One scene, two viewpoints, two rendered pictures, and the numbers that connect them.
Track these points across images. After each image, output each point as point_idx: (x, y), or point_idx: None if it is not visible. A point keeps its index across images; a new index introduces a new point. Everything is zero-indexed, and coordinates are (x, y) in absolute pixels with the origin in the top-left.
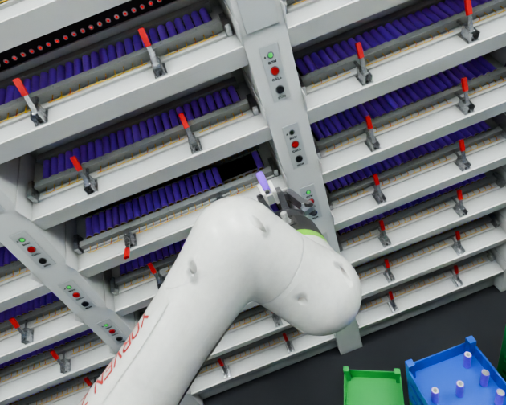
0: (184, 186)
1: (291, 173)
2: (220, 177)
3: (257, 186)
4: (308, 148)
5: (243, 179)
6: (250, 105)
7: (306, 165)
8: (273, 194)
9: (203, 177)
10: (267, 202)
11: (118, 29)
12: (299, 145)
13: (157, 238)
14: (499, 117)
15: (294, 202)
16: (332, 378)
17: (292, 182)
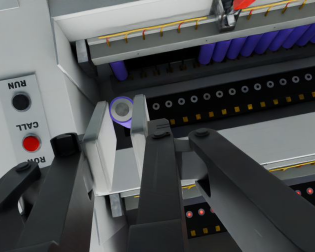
0: (276, 42)
1: (40, 63)
2: (202, 49)
3: (130, 26)
4: None
5: (159, 49)
6: (123, 201)
7: (1, 77)
8: (108, 183)
9: (232, 53)
10: (138, 152)
11: None
12: (21, 139)
13: None
14: None
15: None
16: None
17: (38, 35)
